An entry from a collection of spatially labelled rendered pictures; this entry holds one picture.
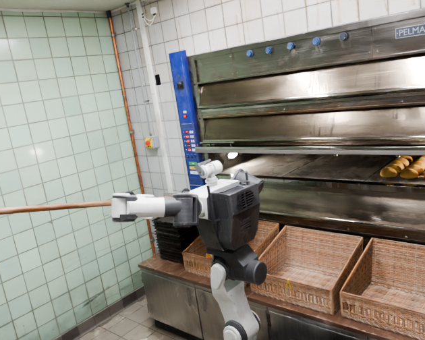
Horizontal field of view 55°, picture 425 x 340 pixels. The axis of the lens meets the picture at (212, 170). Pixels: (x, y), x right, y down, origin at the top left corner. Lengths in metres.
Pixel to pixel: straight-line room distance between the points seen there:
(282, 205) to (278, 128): 0.54
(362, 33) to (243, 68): 0.83
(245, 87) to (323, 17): 0.70
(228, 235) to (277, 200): 1.07
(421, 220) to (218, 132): 1.48
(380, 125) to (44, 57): 2.44
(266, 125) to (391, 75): 0.86
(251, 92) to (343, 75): 0.64
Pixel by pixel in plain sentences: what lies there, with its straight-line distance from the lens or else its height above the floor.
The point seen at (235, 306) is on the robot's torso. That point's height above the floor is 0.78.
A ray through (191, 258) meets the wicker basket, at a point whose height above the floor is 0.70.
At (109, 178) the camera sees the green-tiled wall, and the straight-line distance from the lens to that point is 3.69.
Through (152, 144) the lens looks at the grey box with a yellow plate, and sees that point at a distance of 3.53.
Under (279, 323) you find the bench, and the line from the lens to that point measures 2.62.
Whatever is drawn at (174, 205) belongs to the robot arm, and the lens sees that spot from 1.83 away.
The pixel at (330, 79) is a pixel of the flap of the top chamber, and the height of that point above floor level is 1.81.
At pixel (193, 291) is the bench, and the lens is 3.00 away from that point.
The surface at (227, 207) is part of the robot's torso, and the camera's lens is 1.85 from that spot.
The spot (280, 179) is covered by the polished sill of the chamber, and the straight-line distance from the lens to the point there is 2.85.
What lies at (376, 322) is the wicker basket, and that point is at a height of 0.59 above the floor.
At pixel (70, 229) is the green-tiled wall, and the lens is 3.54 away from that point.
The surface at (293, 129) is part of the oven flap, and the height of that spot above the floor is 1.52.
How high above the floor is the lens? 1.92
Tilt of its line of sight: 12 degrees down
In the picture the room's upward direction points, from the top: 8 degrees counter-clockwise
